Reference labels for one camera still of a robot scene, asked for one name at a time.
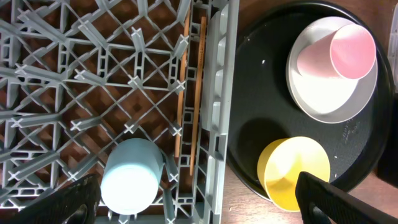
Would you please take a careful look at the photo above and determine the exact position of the black rectangular tray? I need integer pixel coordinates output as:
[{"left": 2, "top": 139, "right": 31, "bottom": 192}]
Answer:
[{"left": 376, "top": 96, "right": 397, "bottom": 188}]

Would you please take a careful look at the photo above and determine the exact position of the yellow bowl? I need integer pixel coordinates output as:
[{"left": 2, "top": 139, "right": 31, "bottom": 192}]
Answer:
[{"left": 257, "top": 136, "right": 331, "bottom": 212}]

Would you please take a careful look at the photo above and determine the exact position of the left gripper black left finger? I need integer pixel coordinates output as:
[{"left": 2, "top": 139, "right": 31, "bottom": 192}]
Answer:
[{"left": 9, "top": 174, "right": 101, "bottom": 224}]

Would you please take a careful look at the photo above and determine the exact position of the grey dishwasher rack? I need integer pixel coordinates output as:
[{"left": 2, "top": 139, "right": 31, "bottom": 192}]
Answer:
[{"left": 1, "top": 0, "right": 239, "bottom": 223}]

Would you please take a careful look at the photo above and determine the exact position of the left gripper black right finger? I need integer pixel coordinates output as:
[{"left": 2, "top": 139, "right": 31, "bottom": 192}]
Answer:
[{"left": 295, "top": 172, "right": 397, "bottom": 224}]

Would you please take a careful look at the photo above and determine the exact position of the grey round plate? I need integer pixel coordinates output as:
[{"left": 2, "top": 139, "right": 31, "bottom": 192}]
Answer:
[{"left": 286, "top": 16, "right": 378, "bottom": 124}]

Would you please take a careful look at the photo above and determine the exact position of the round black tray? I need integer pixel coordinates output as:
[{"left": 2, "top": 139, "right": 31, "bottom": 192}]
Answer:
[{"left": 227, "top": 1, "right": 394, "bottom": 198}]

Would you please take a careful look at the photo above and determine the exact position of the blue plastic cup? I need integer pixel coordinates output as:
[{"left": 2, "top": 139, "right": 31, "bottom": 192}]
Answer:
[{"left": 101, "top": 138, "right": 164, "bottom": 215}]

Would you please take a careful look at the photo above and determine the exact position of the pink plastic cup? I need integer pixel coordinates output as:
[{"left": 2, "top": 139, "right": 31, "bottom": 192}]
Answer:
[{"left": 297, "top": 24, "right": 376, "bottom": 80}]

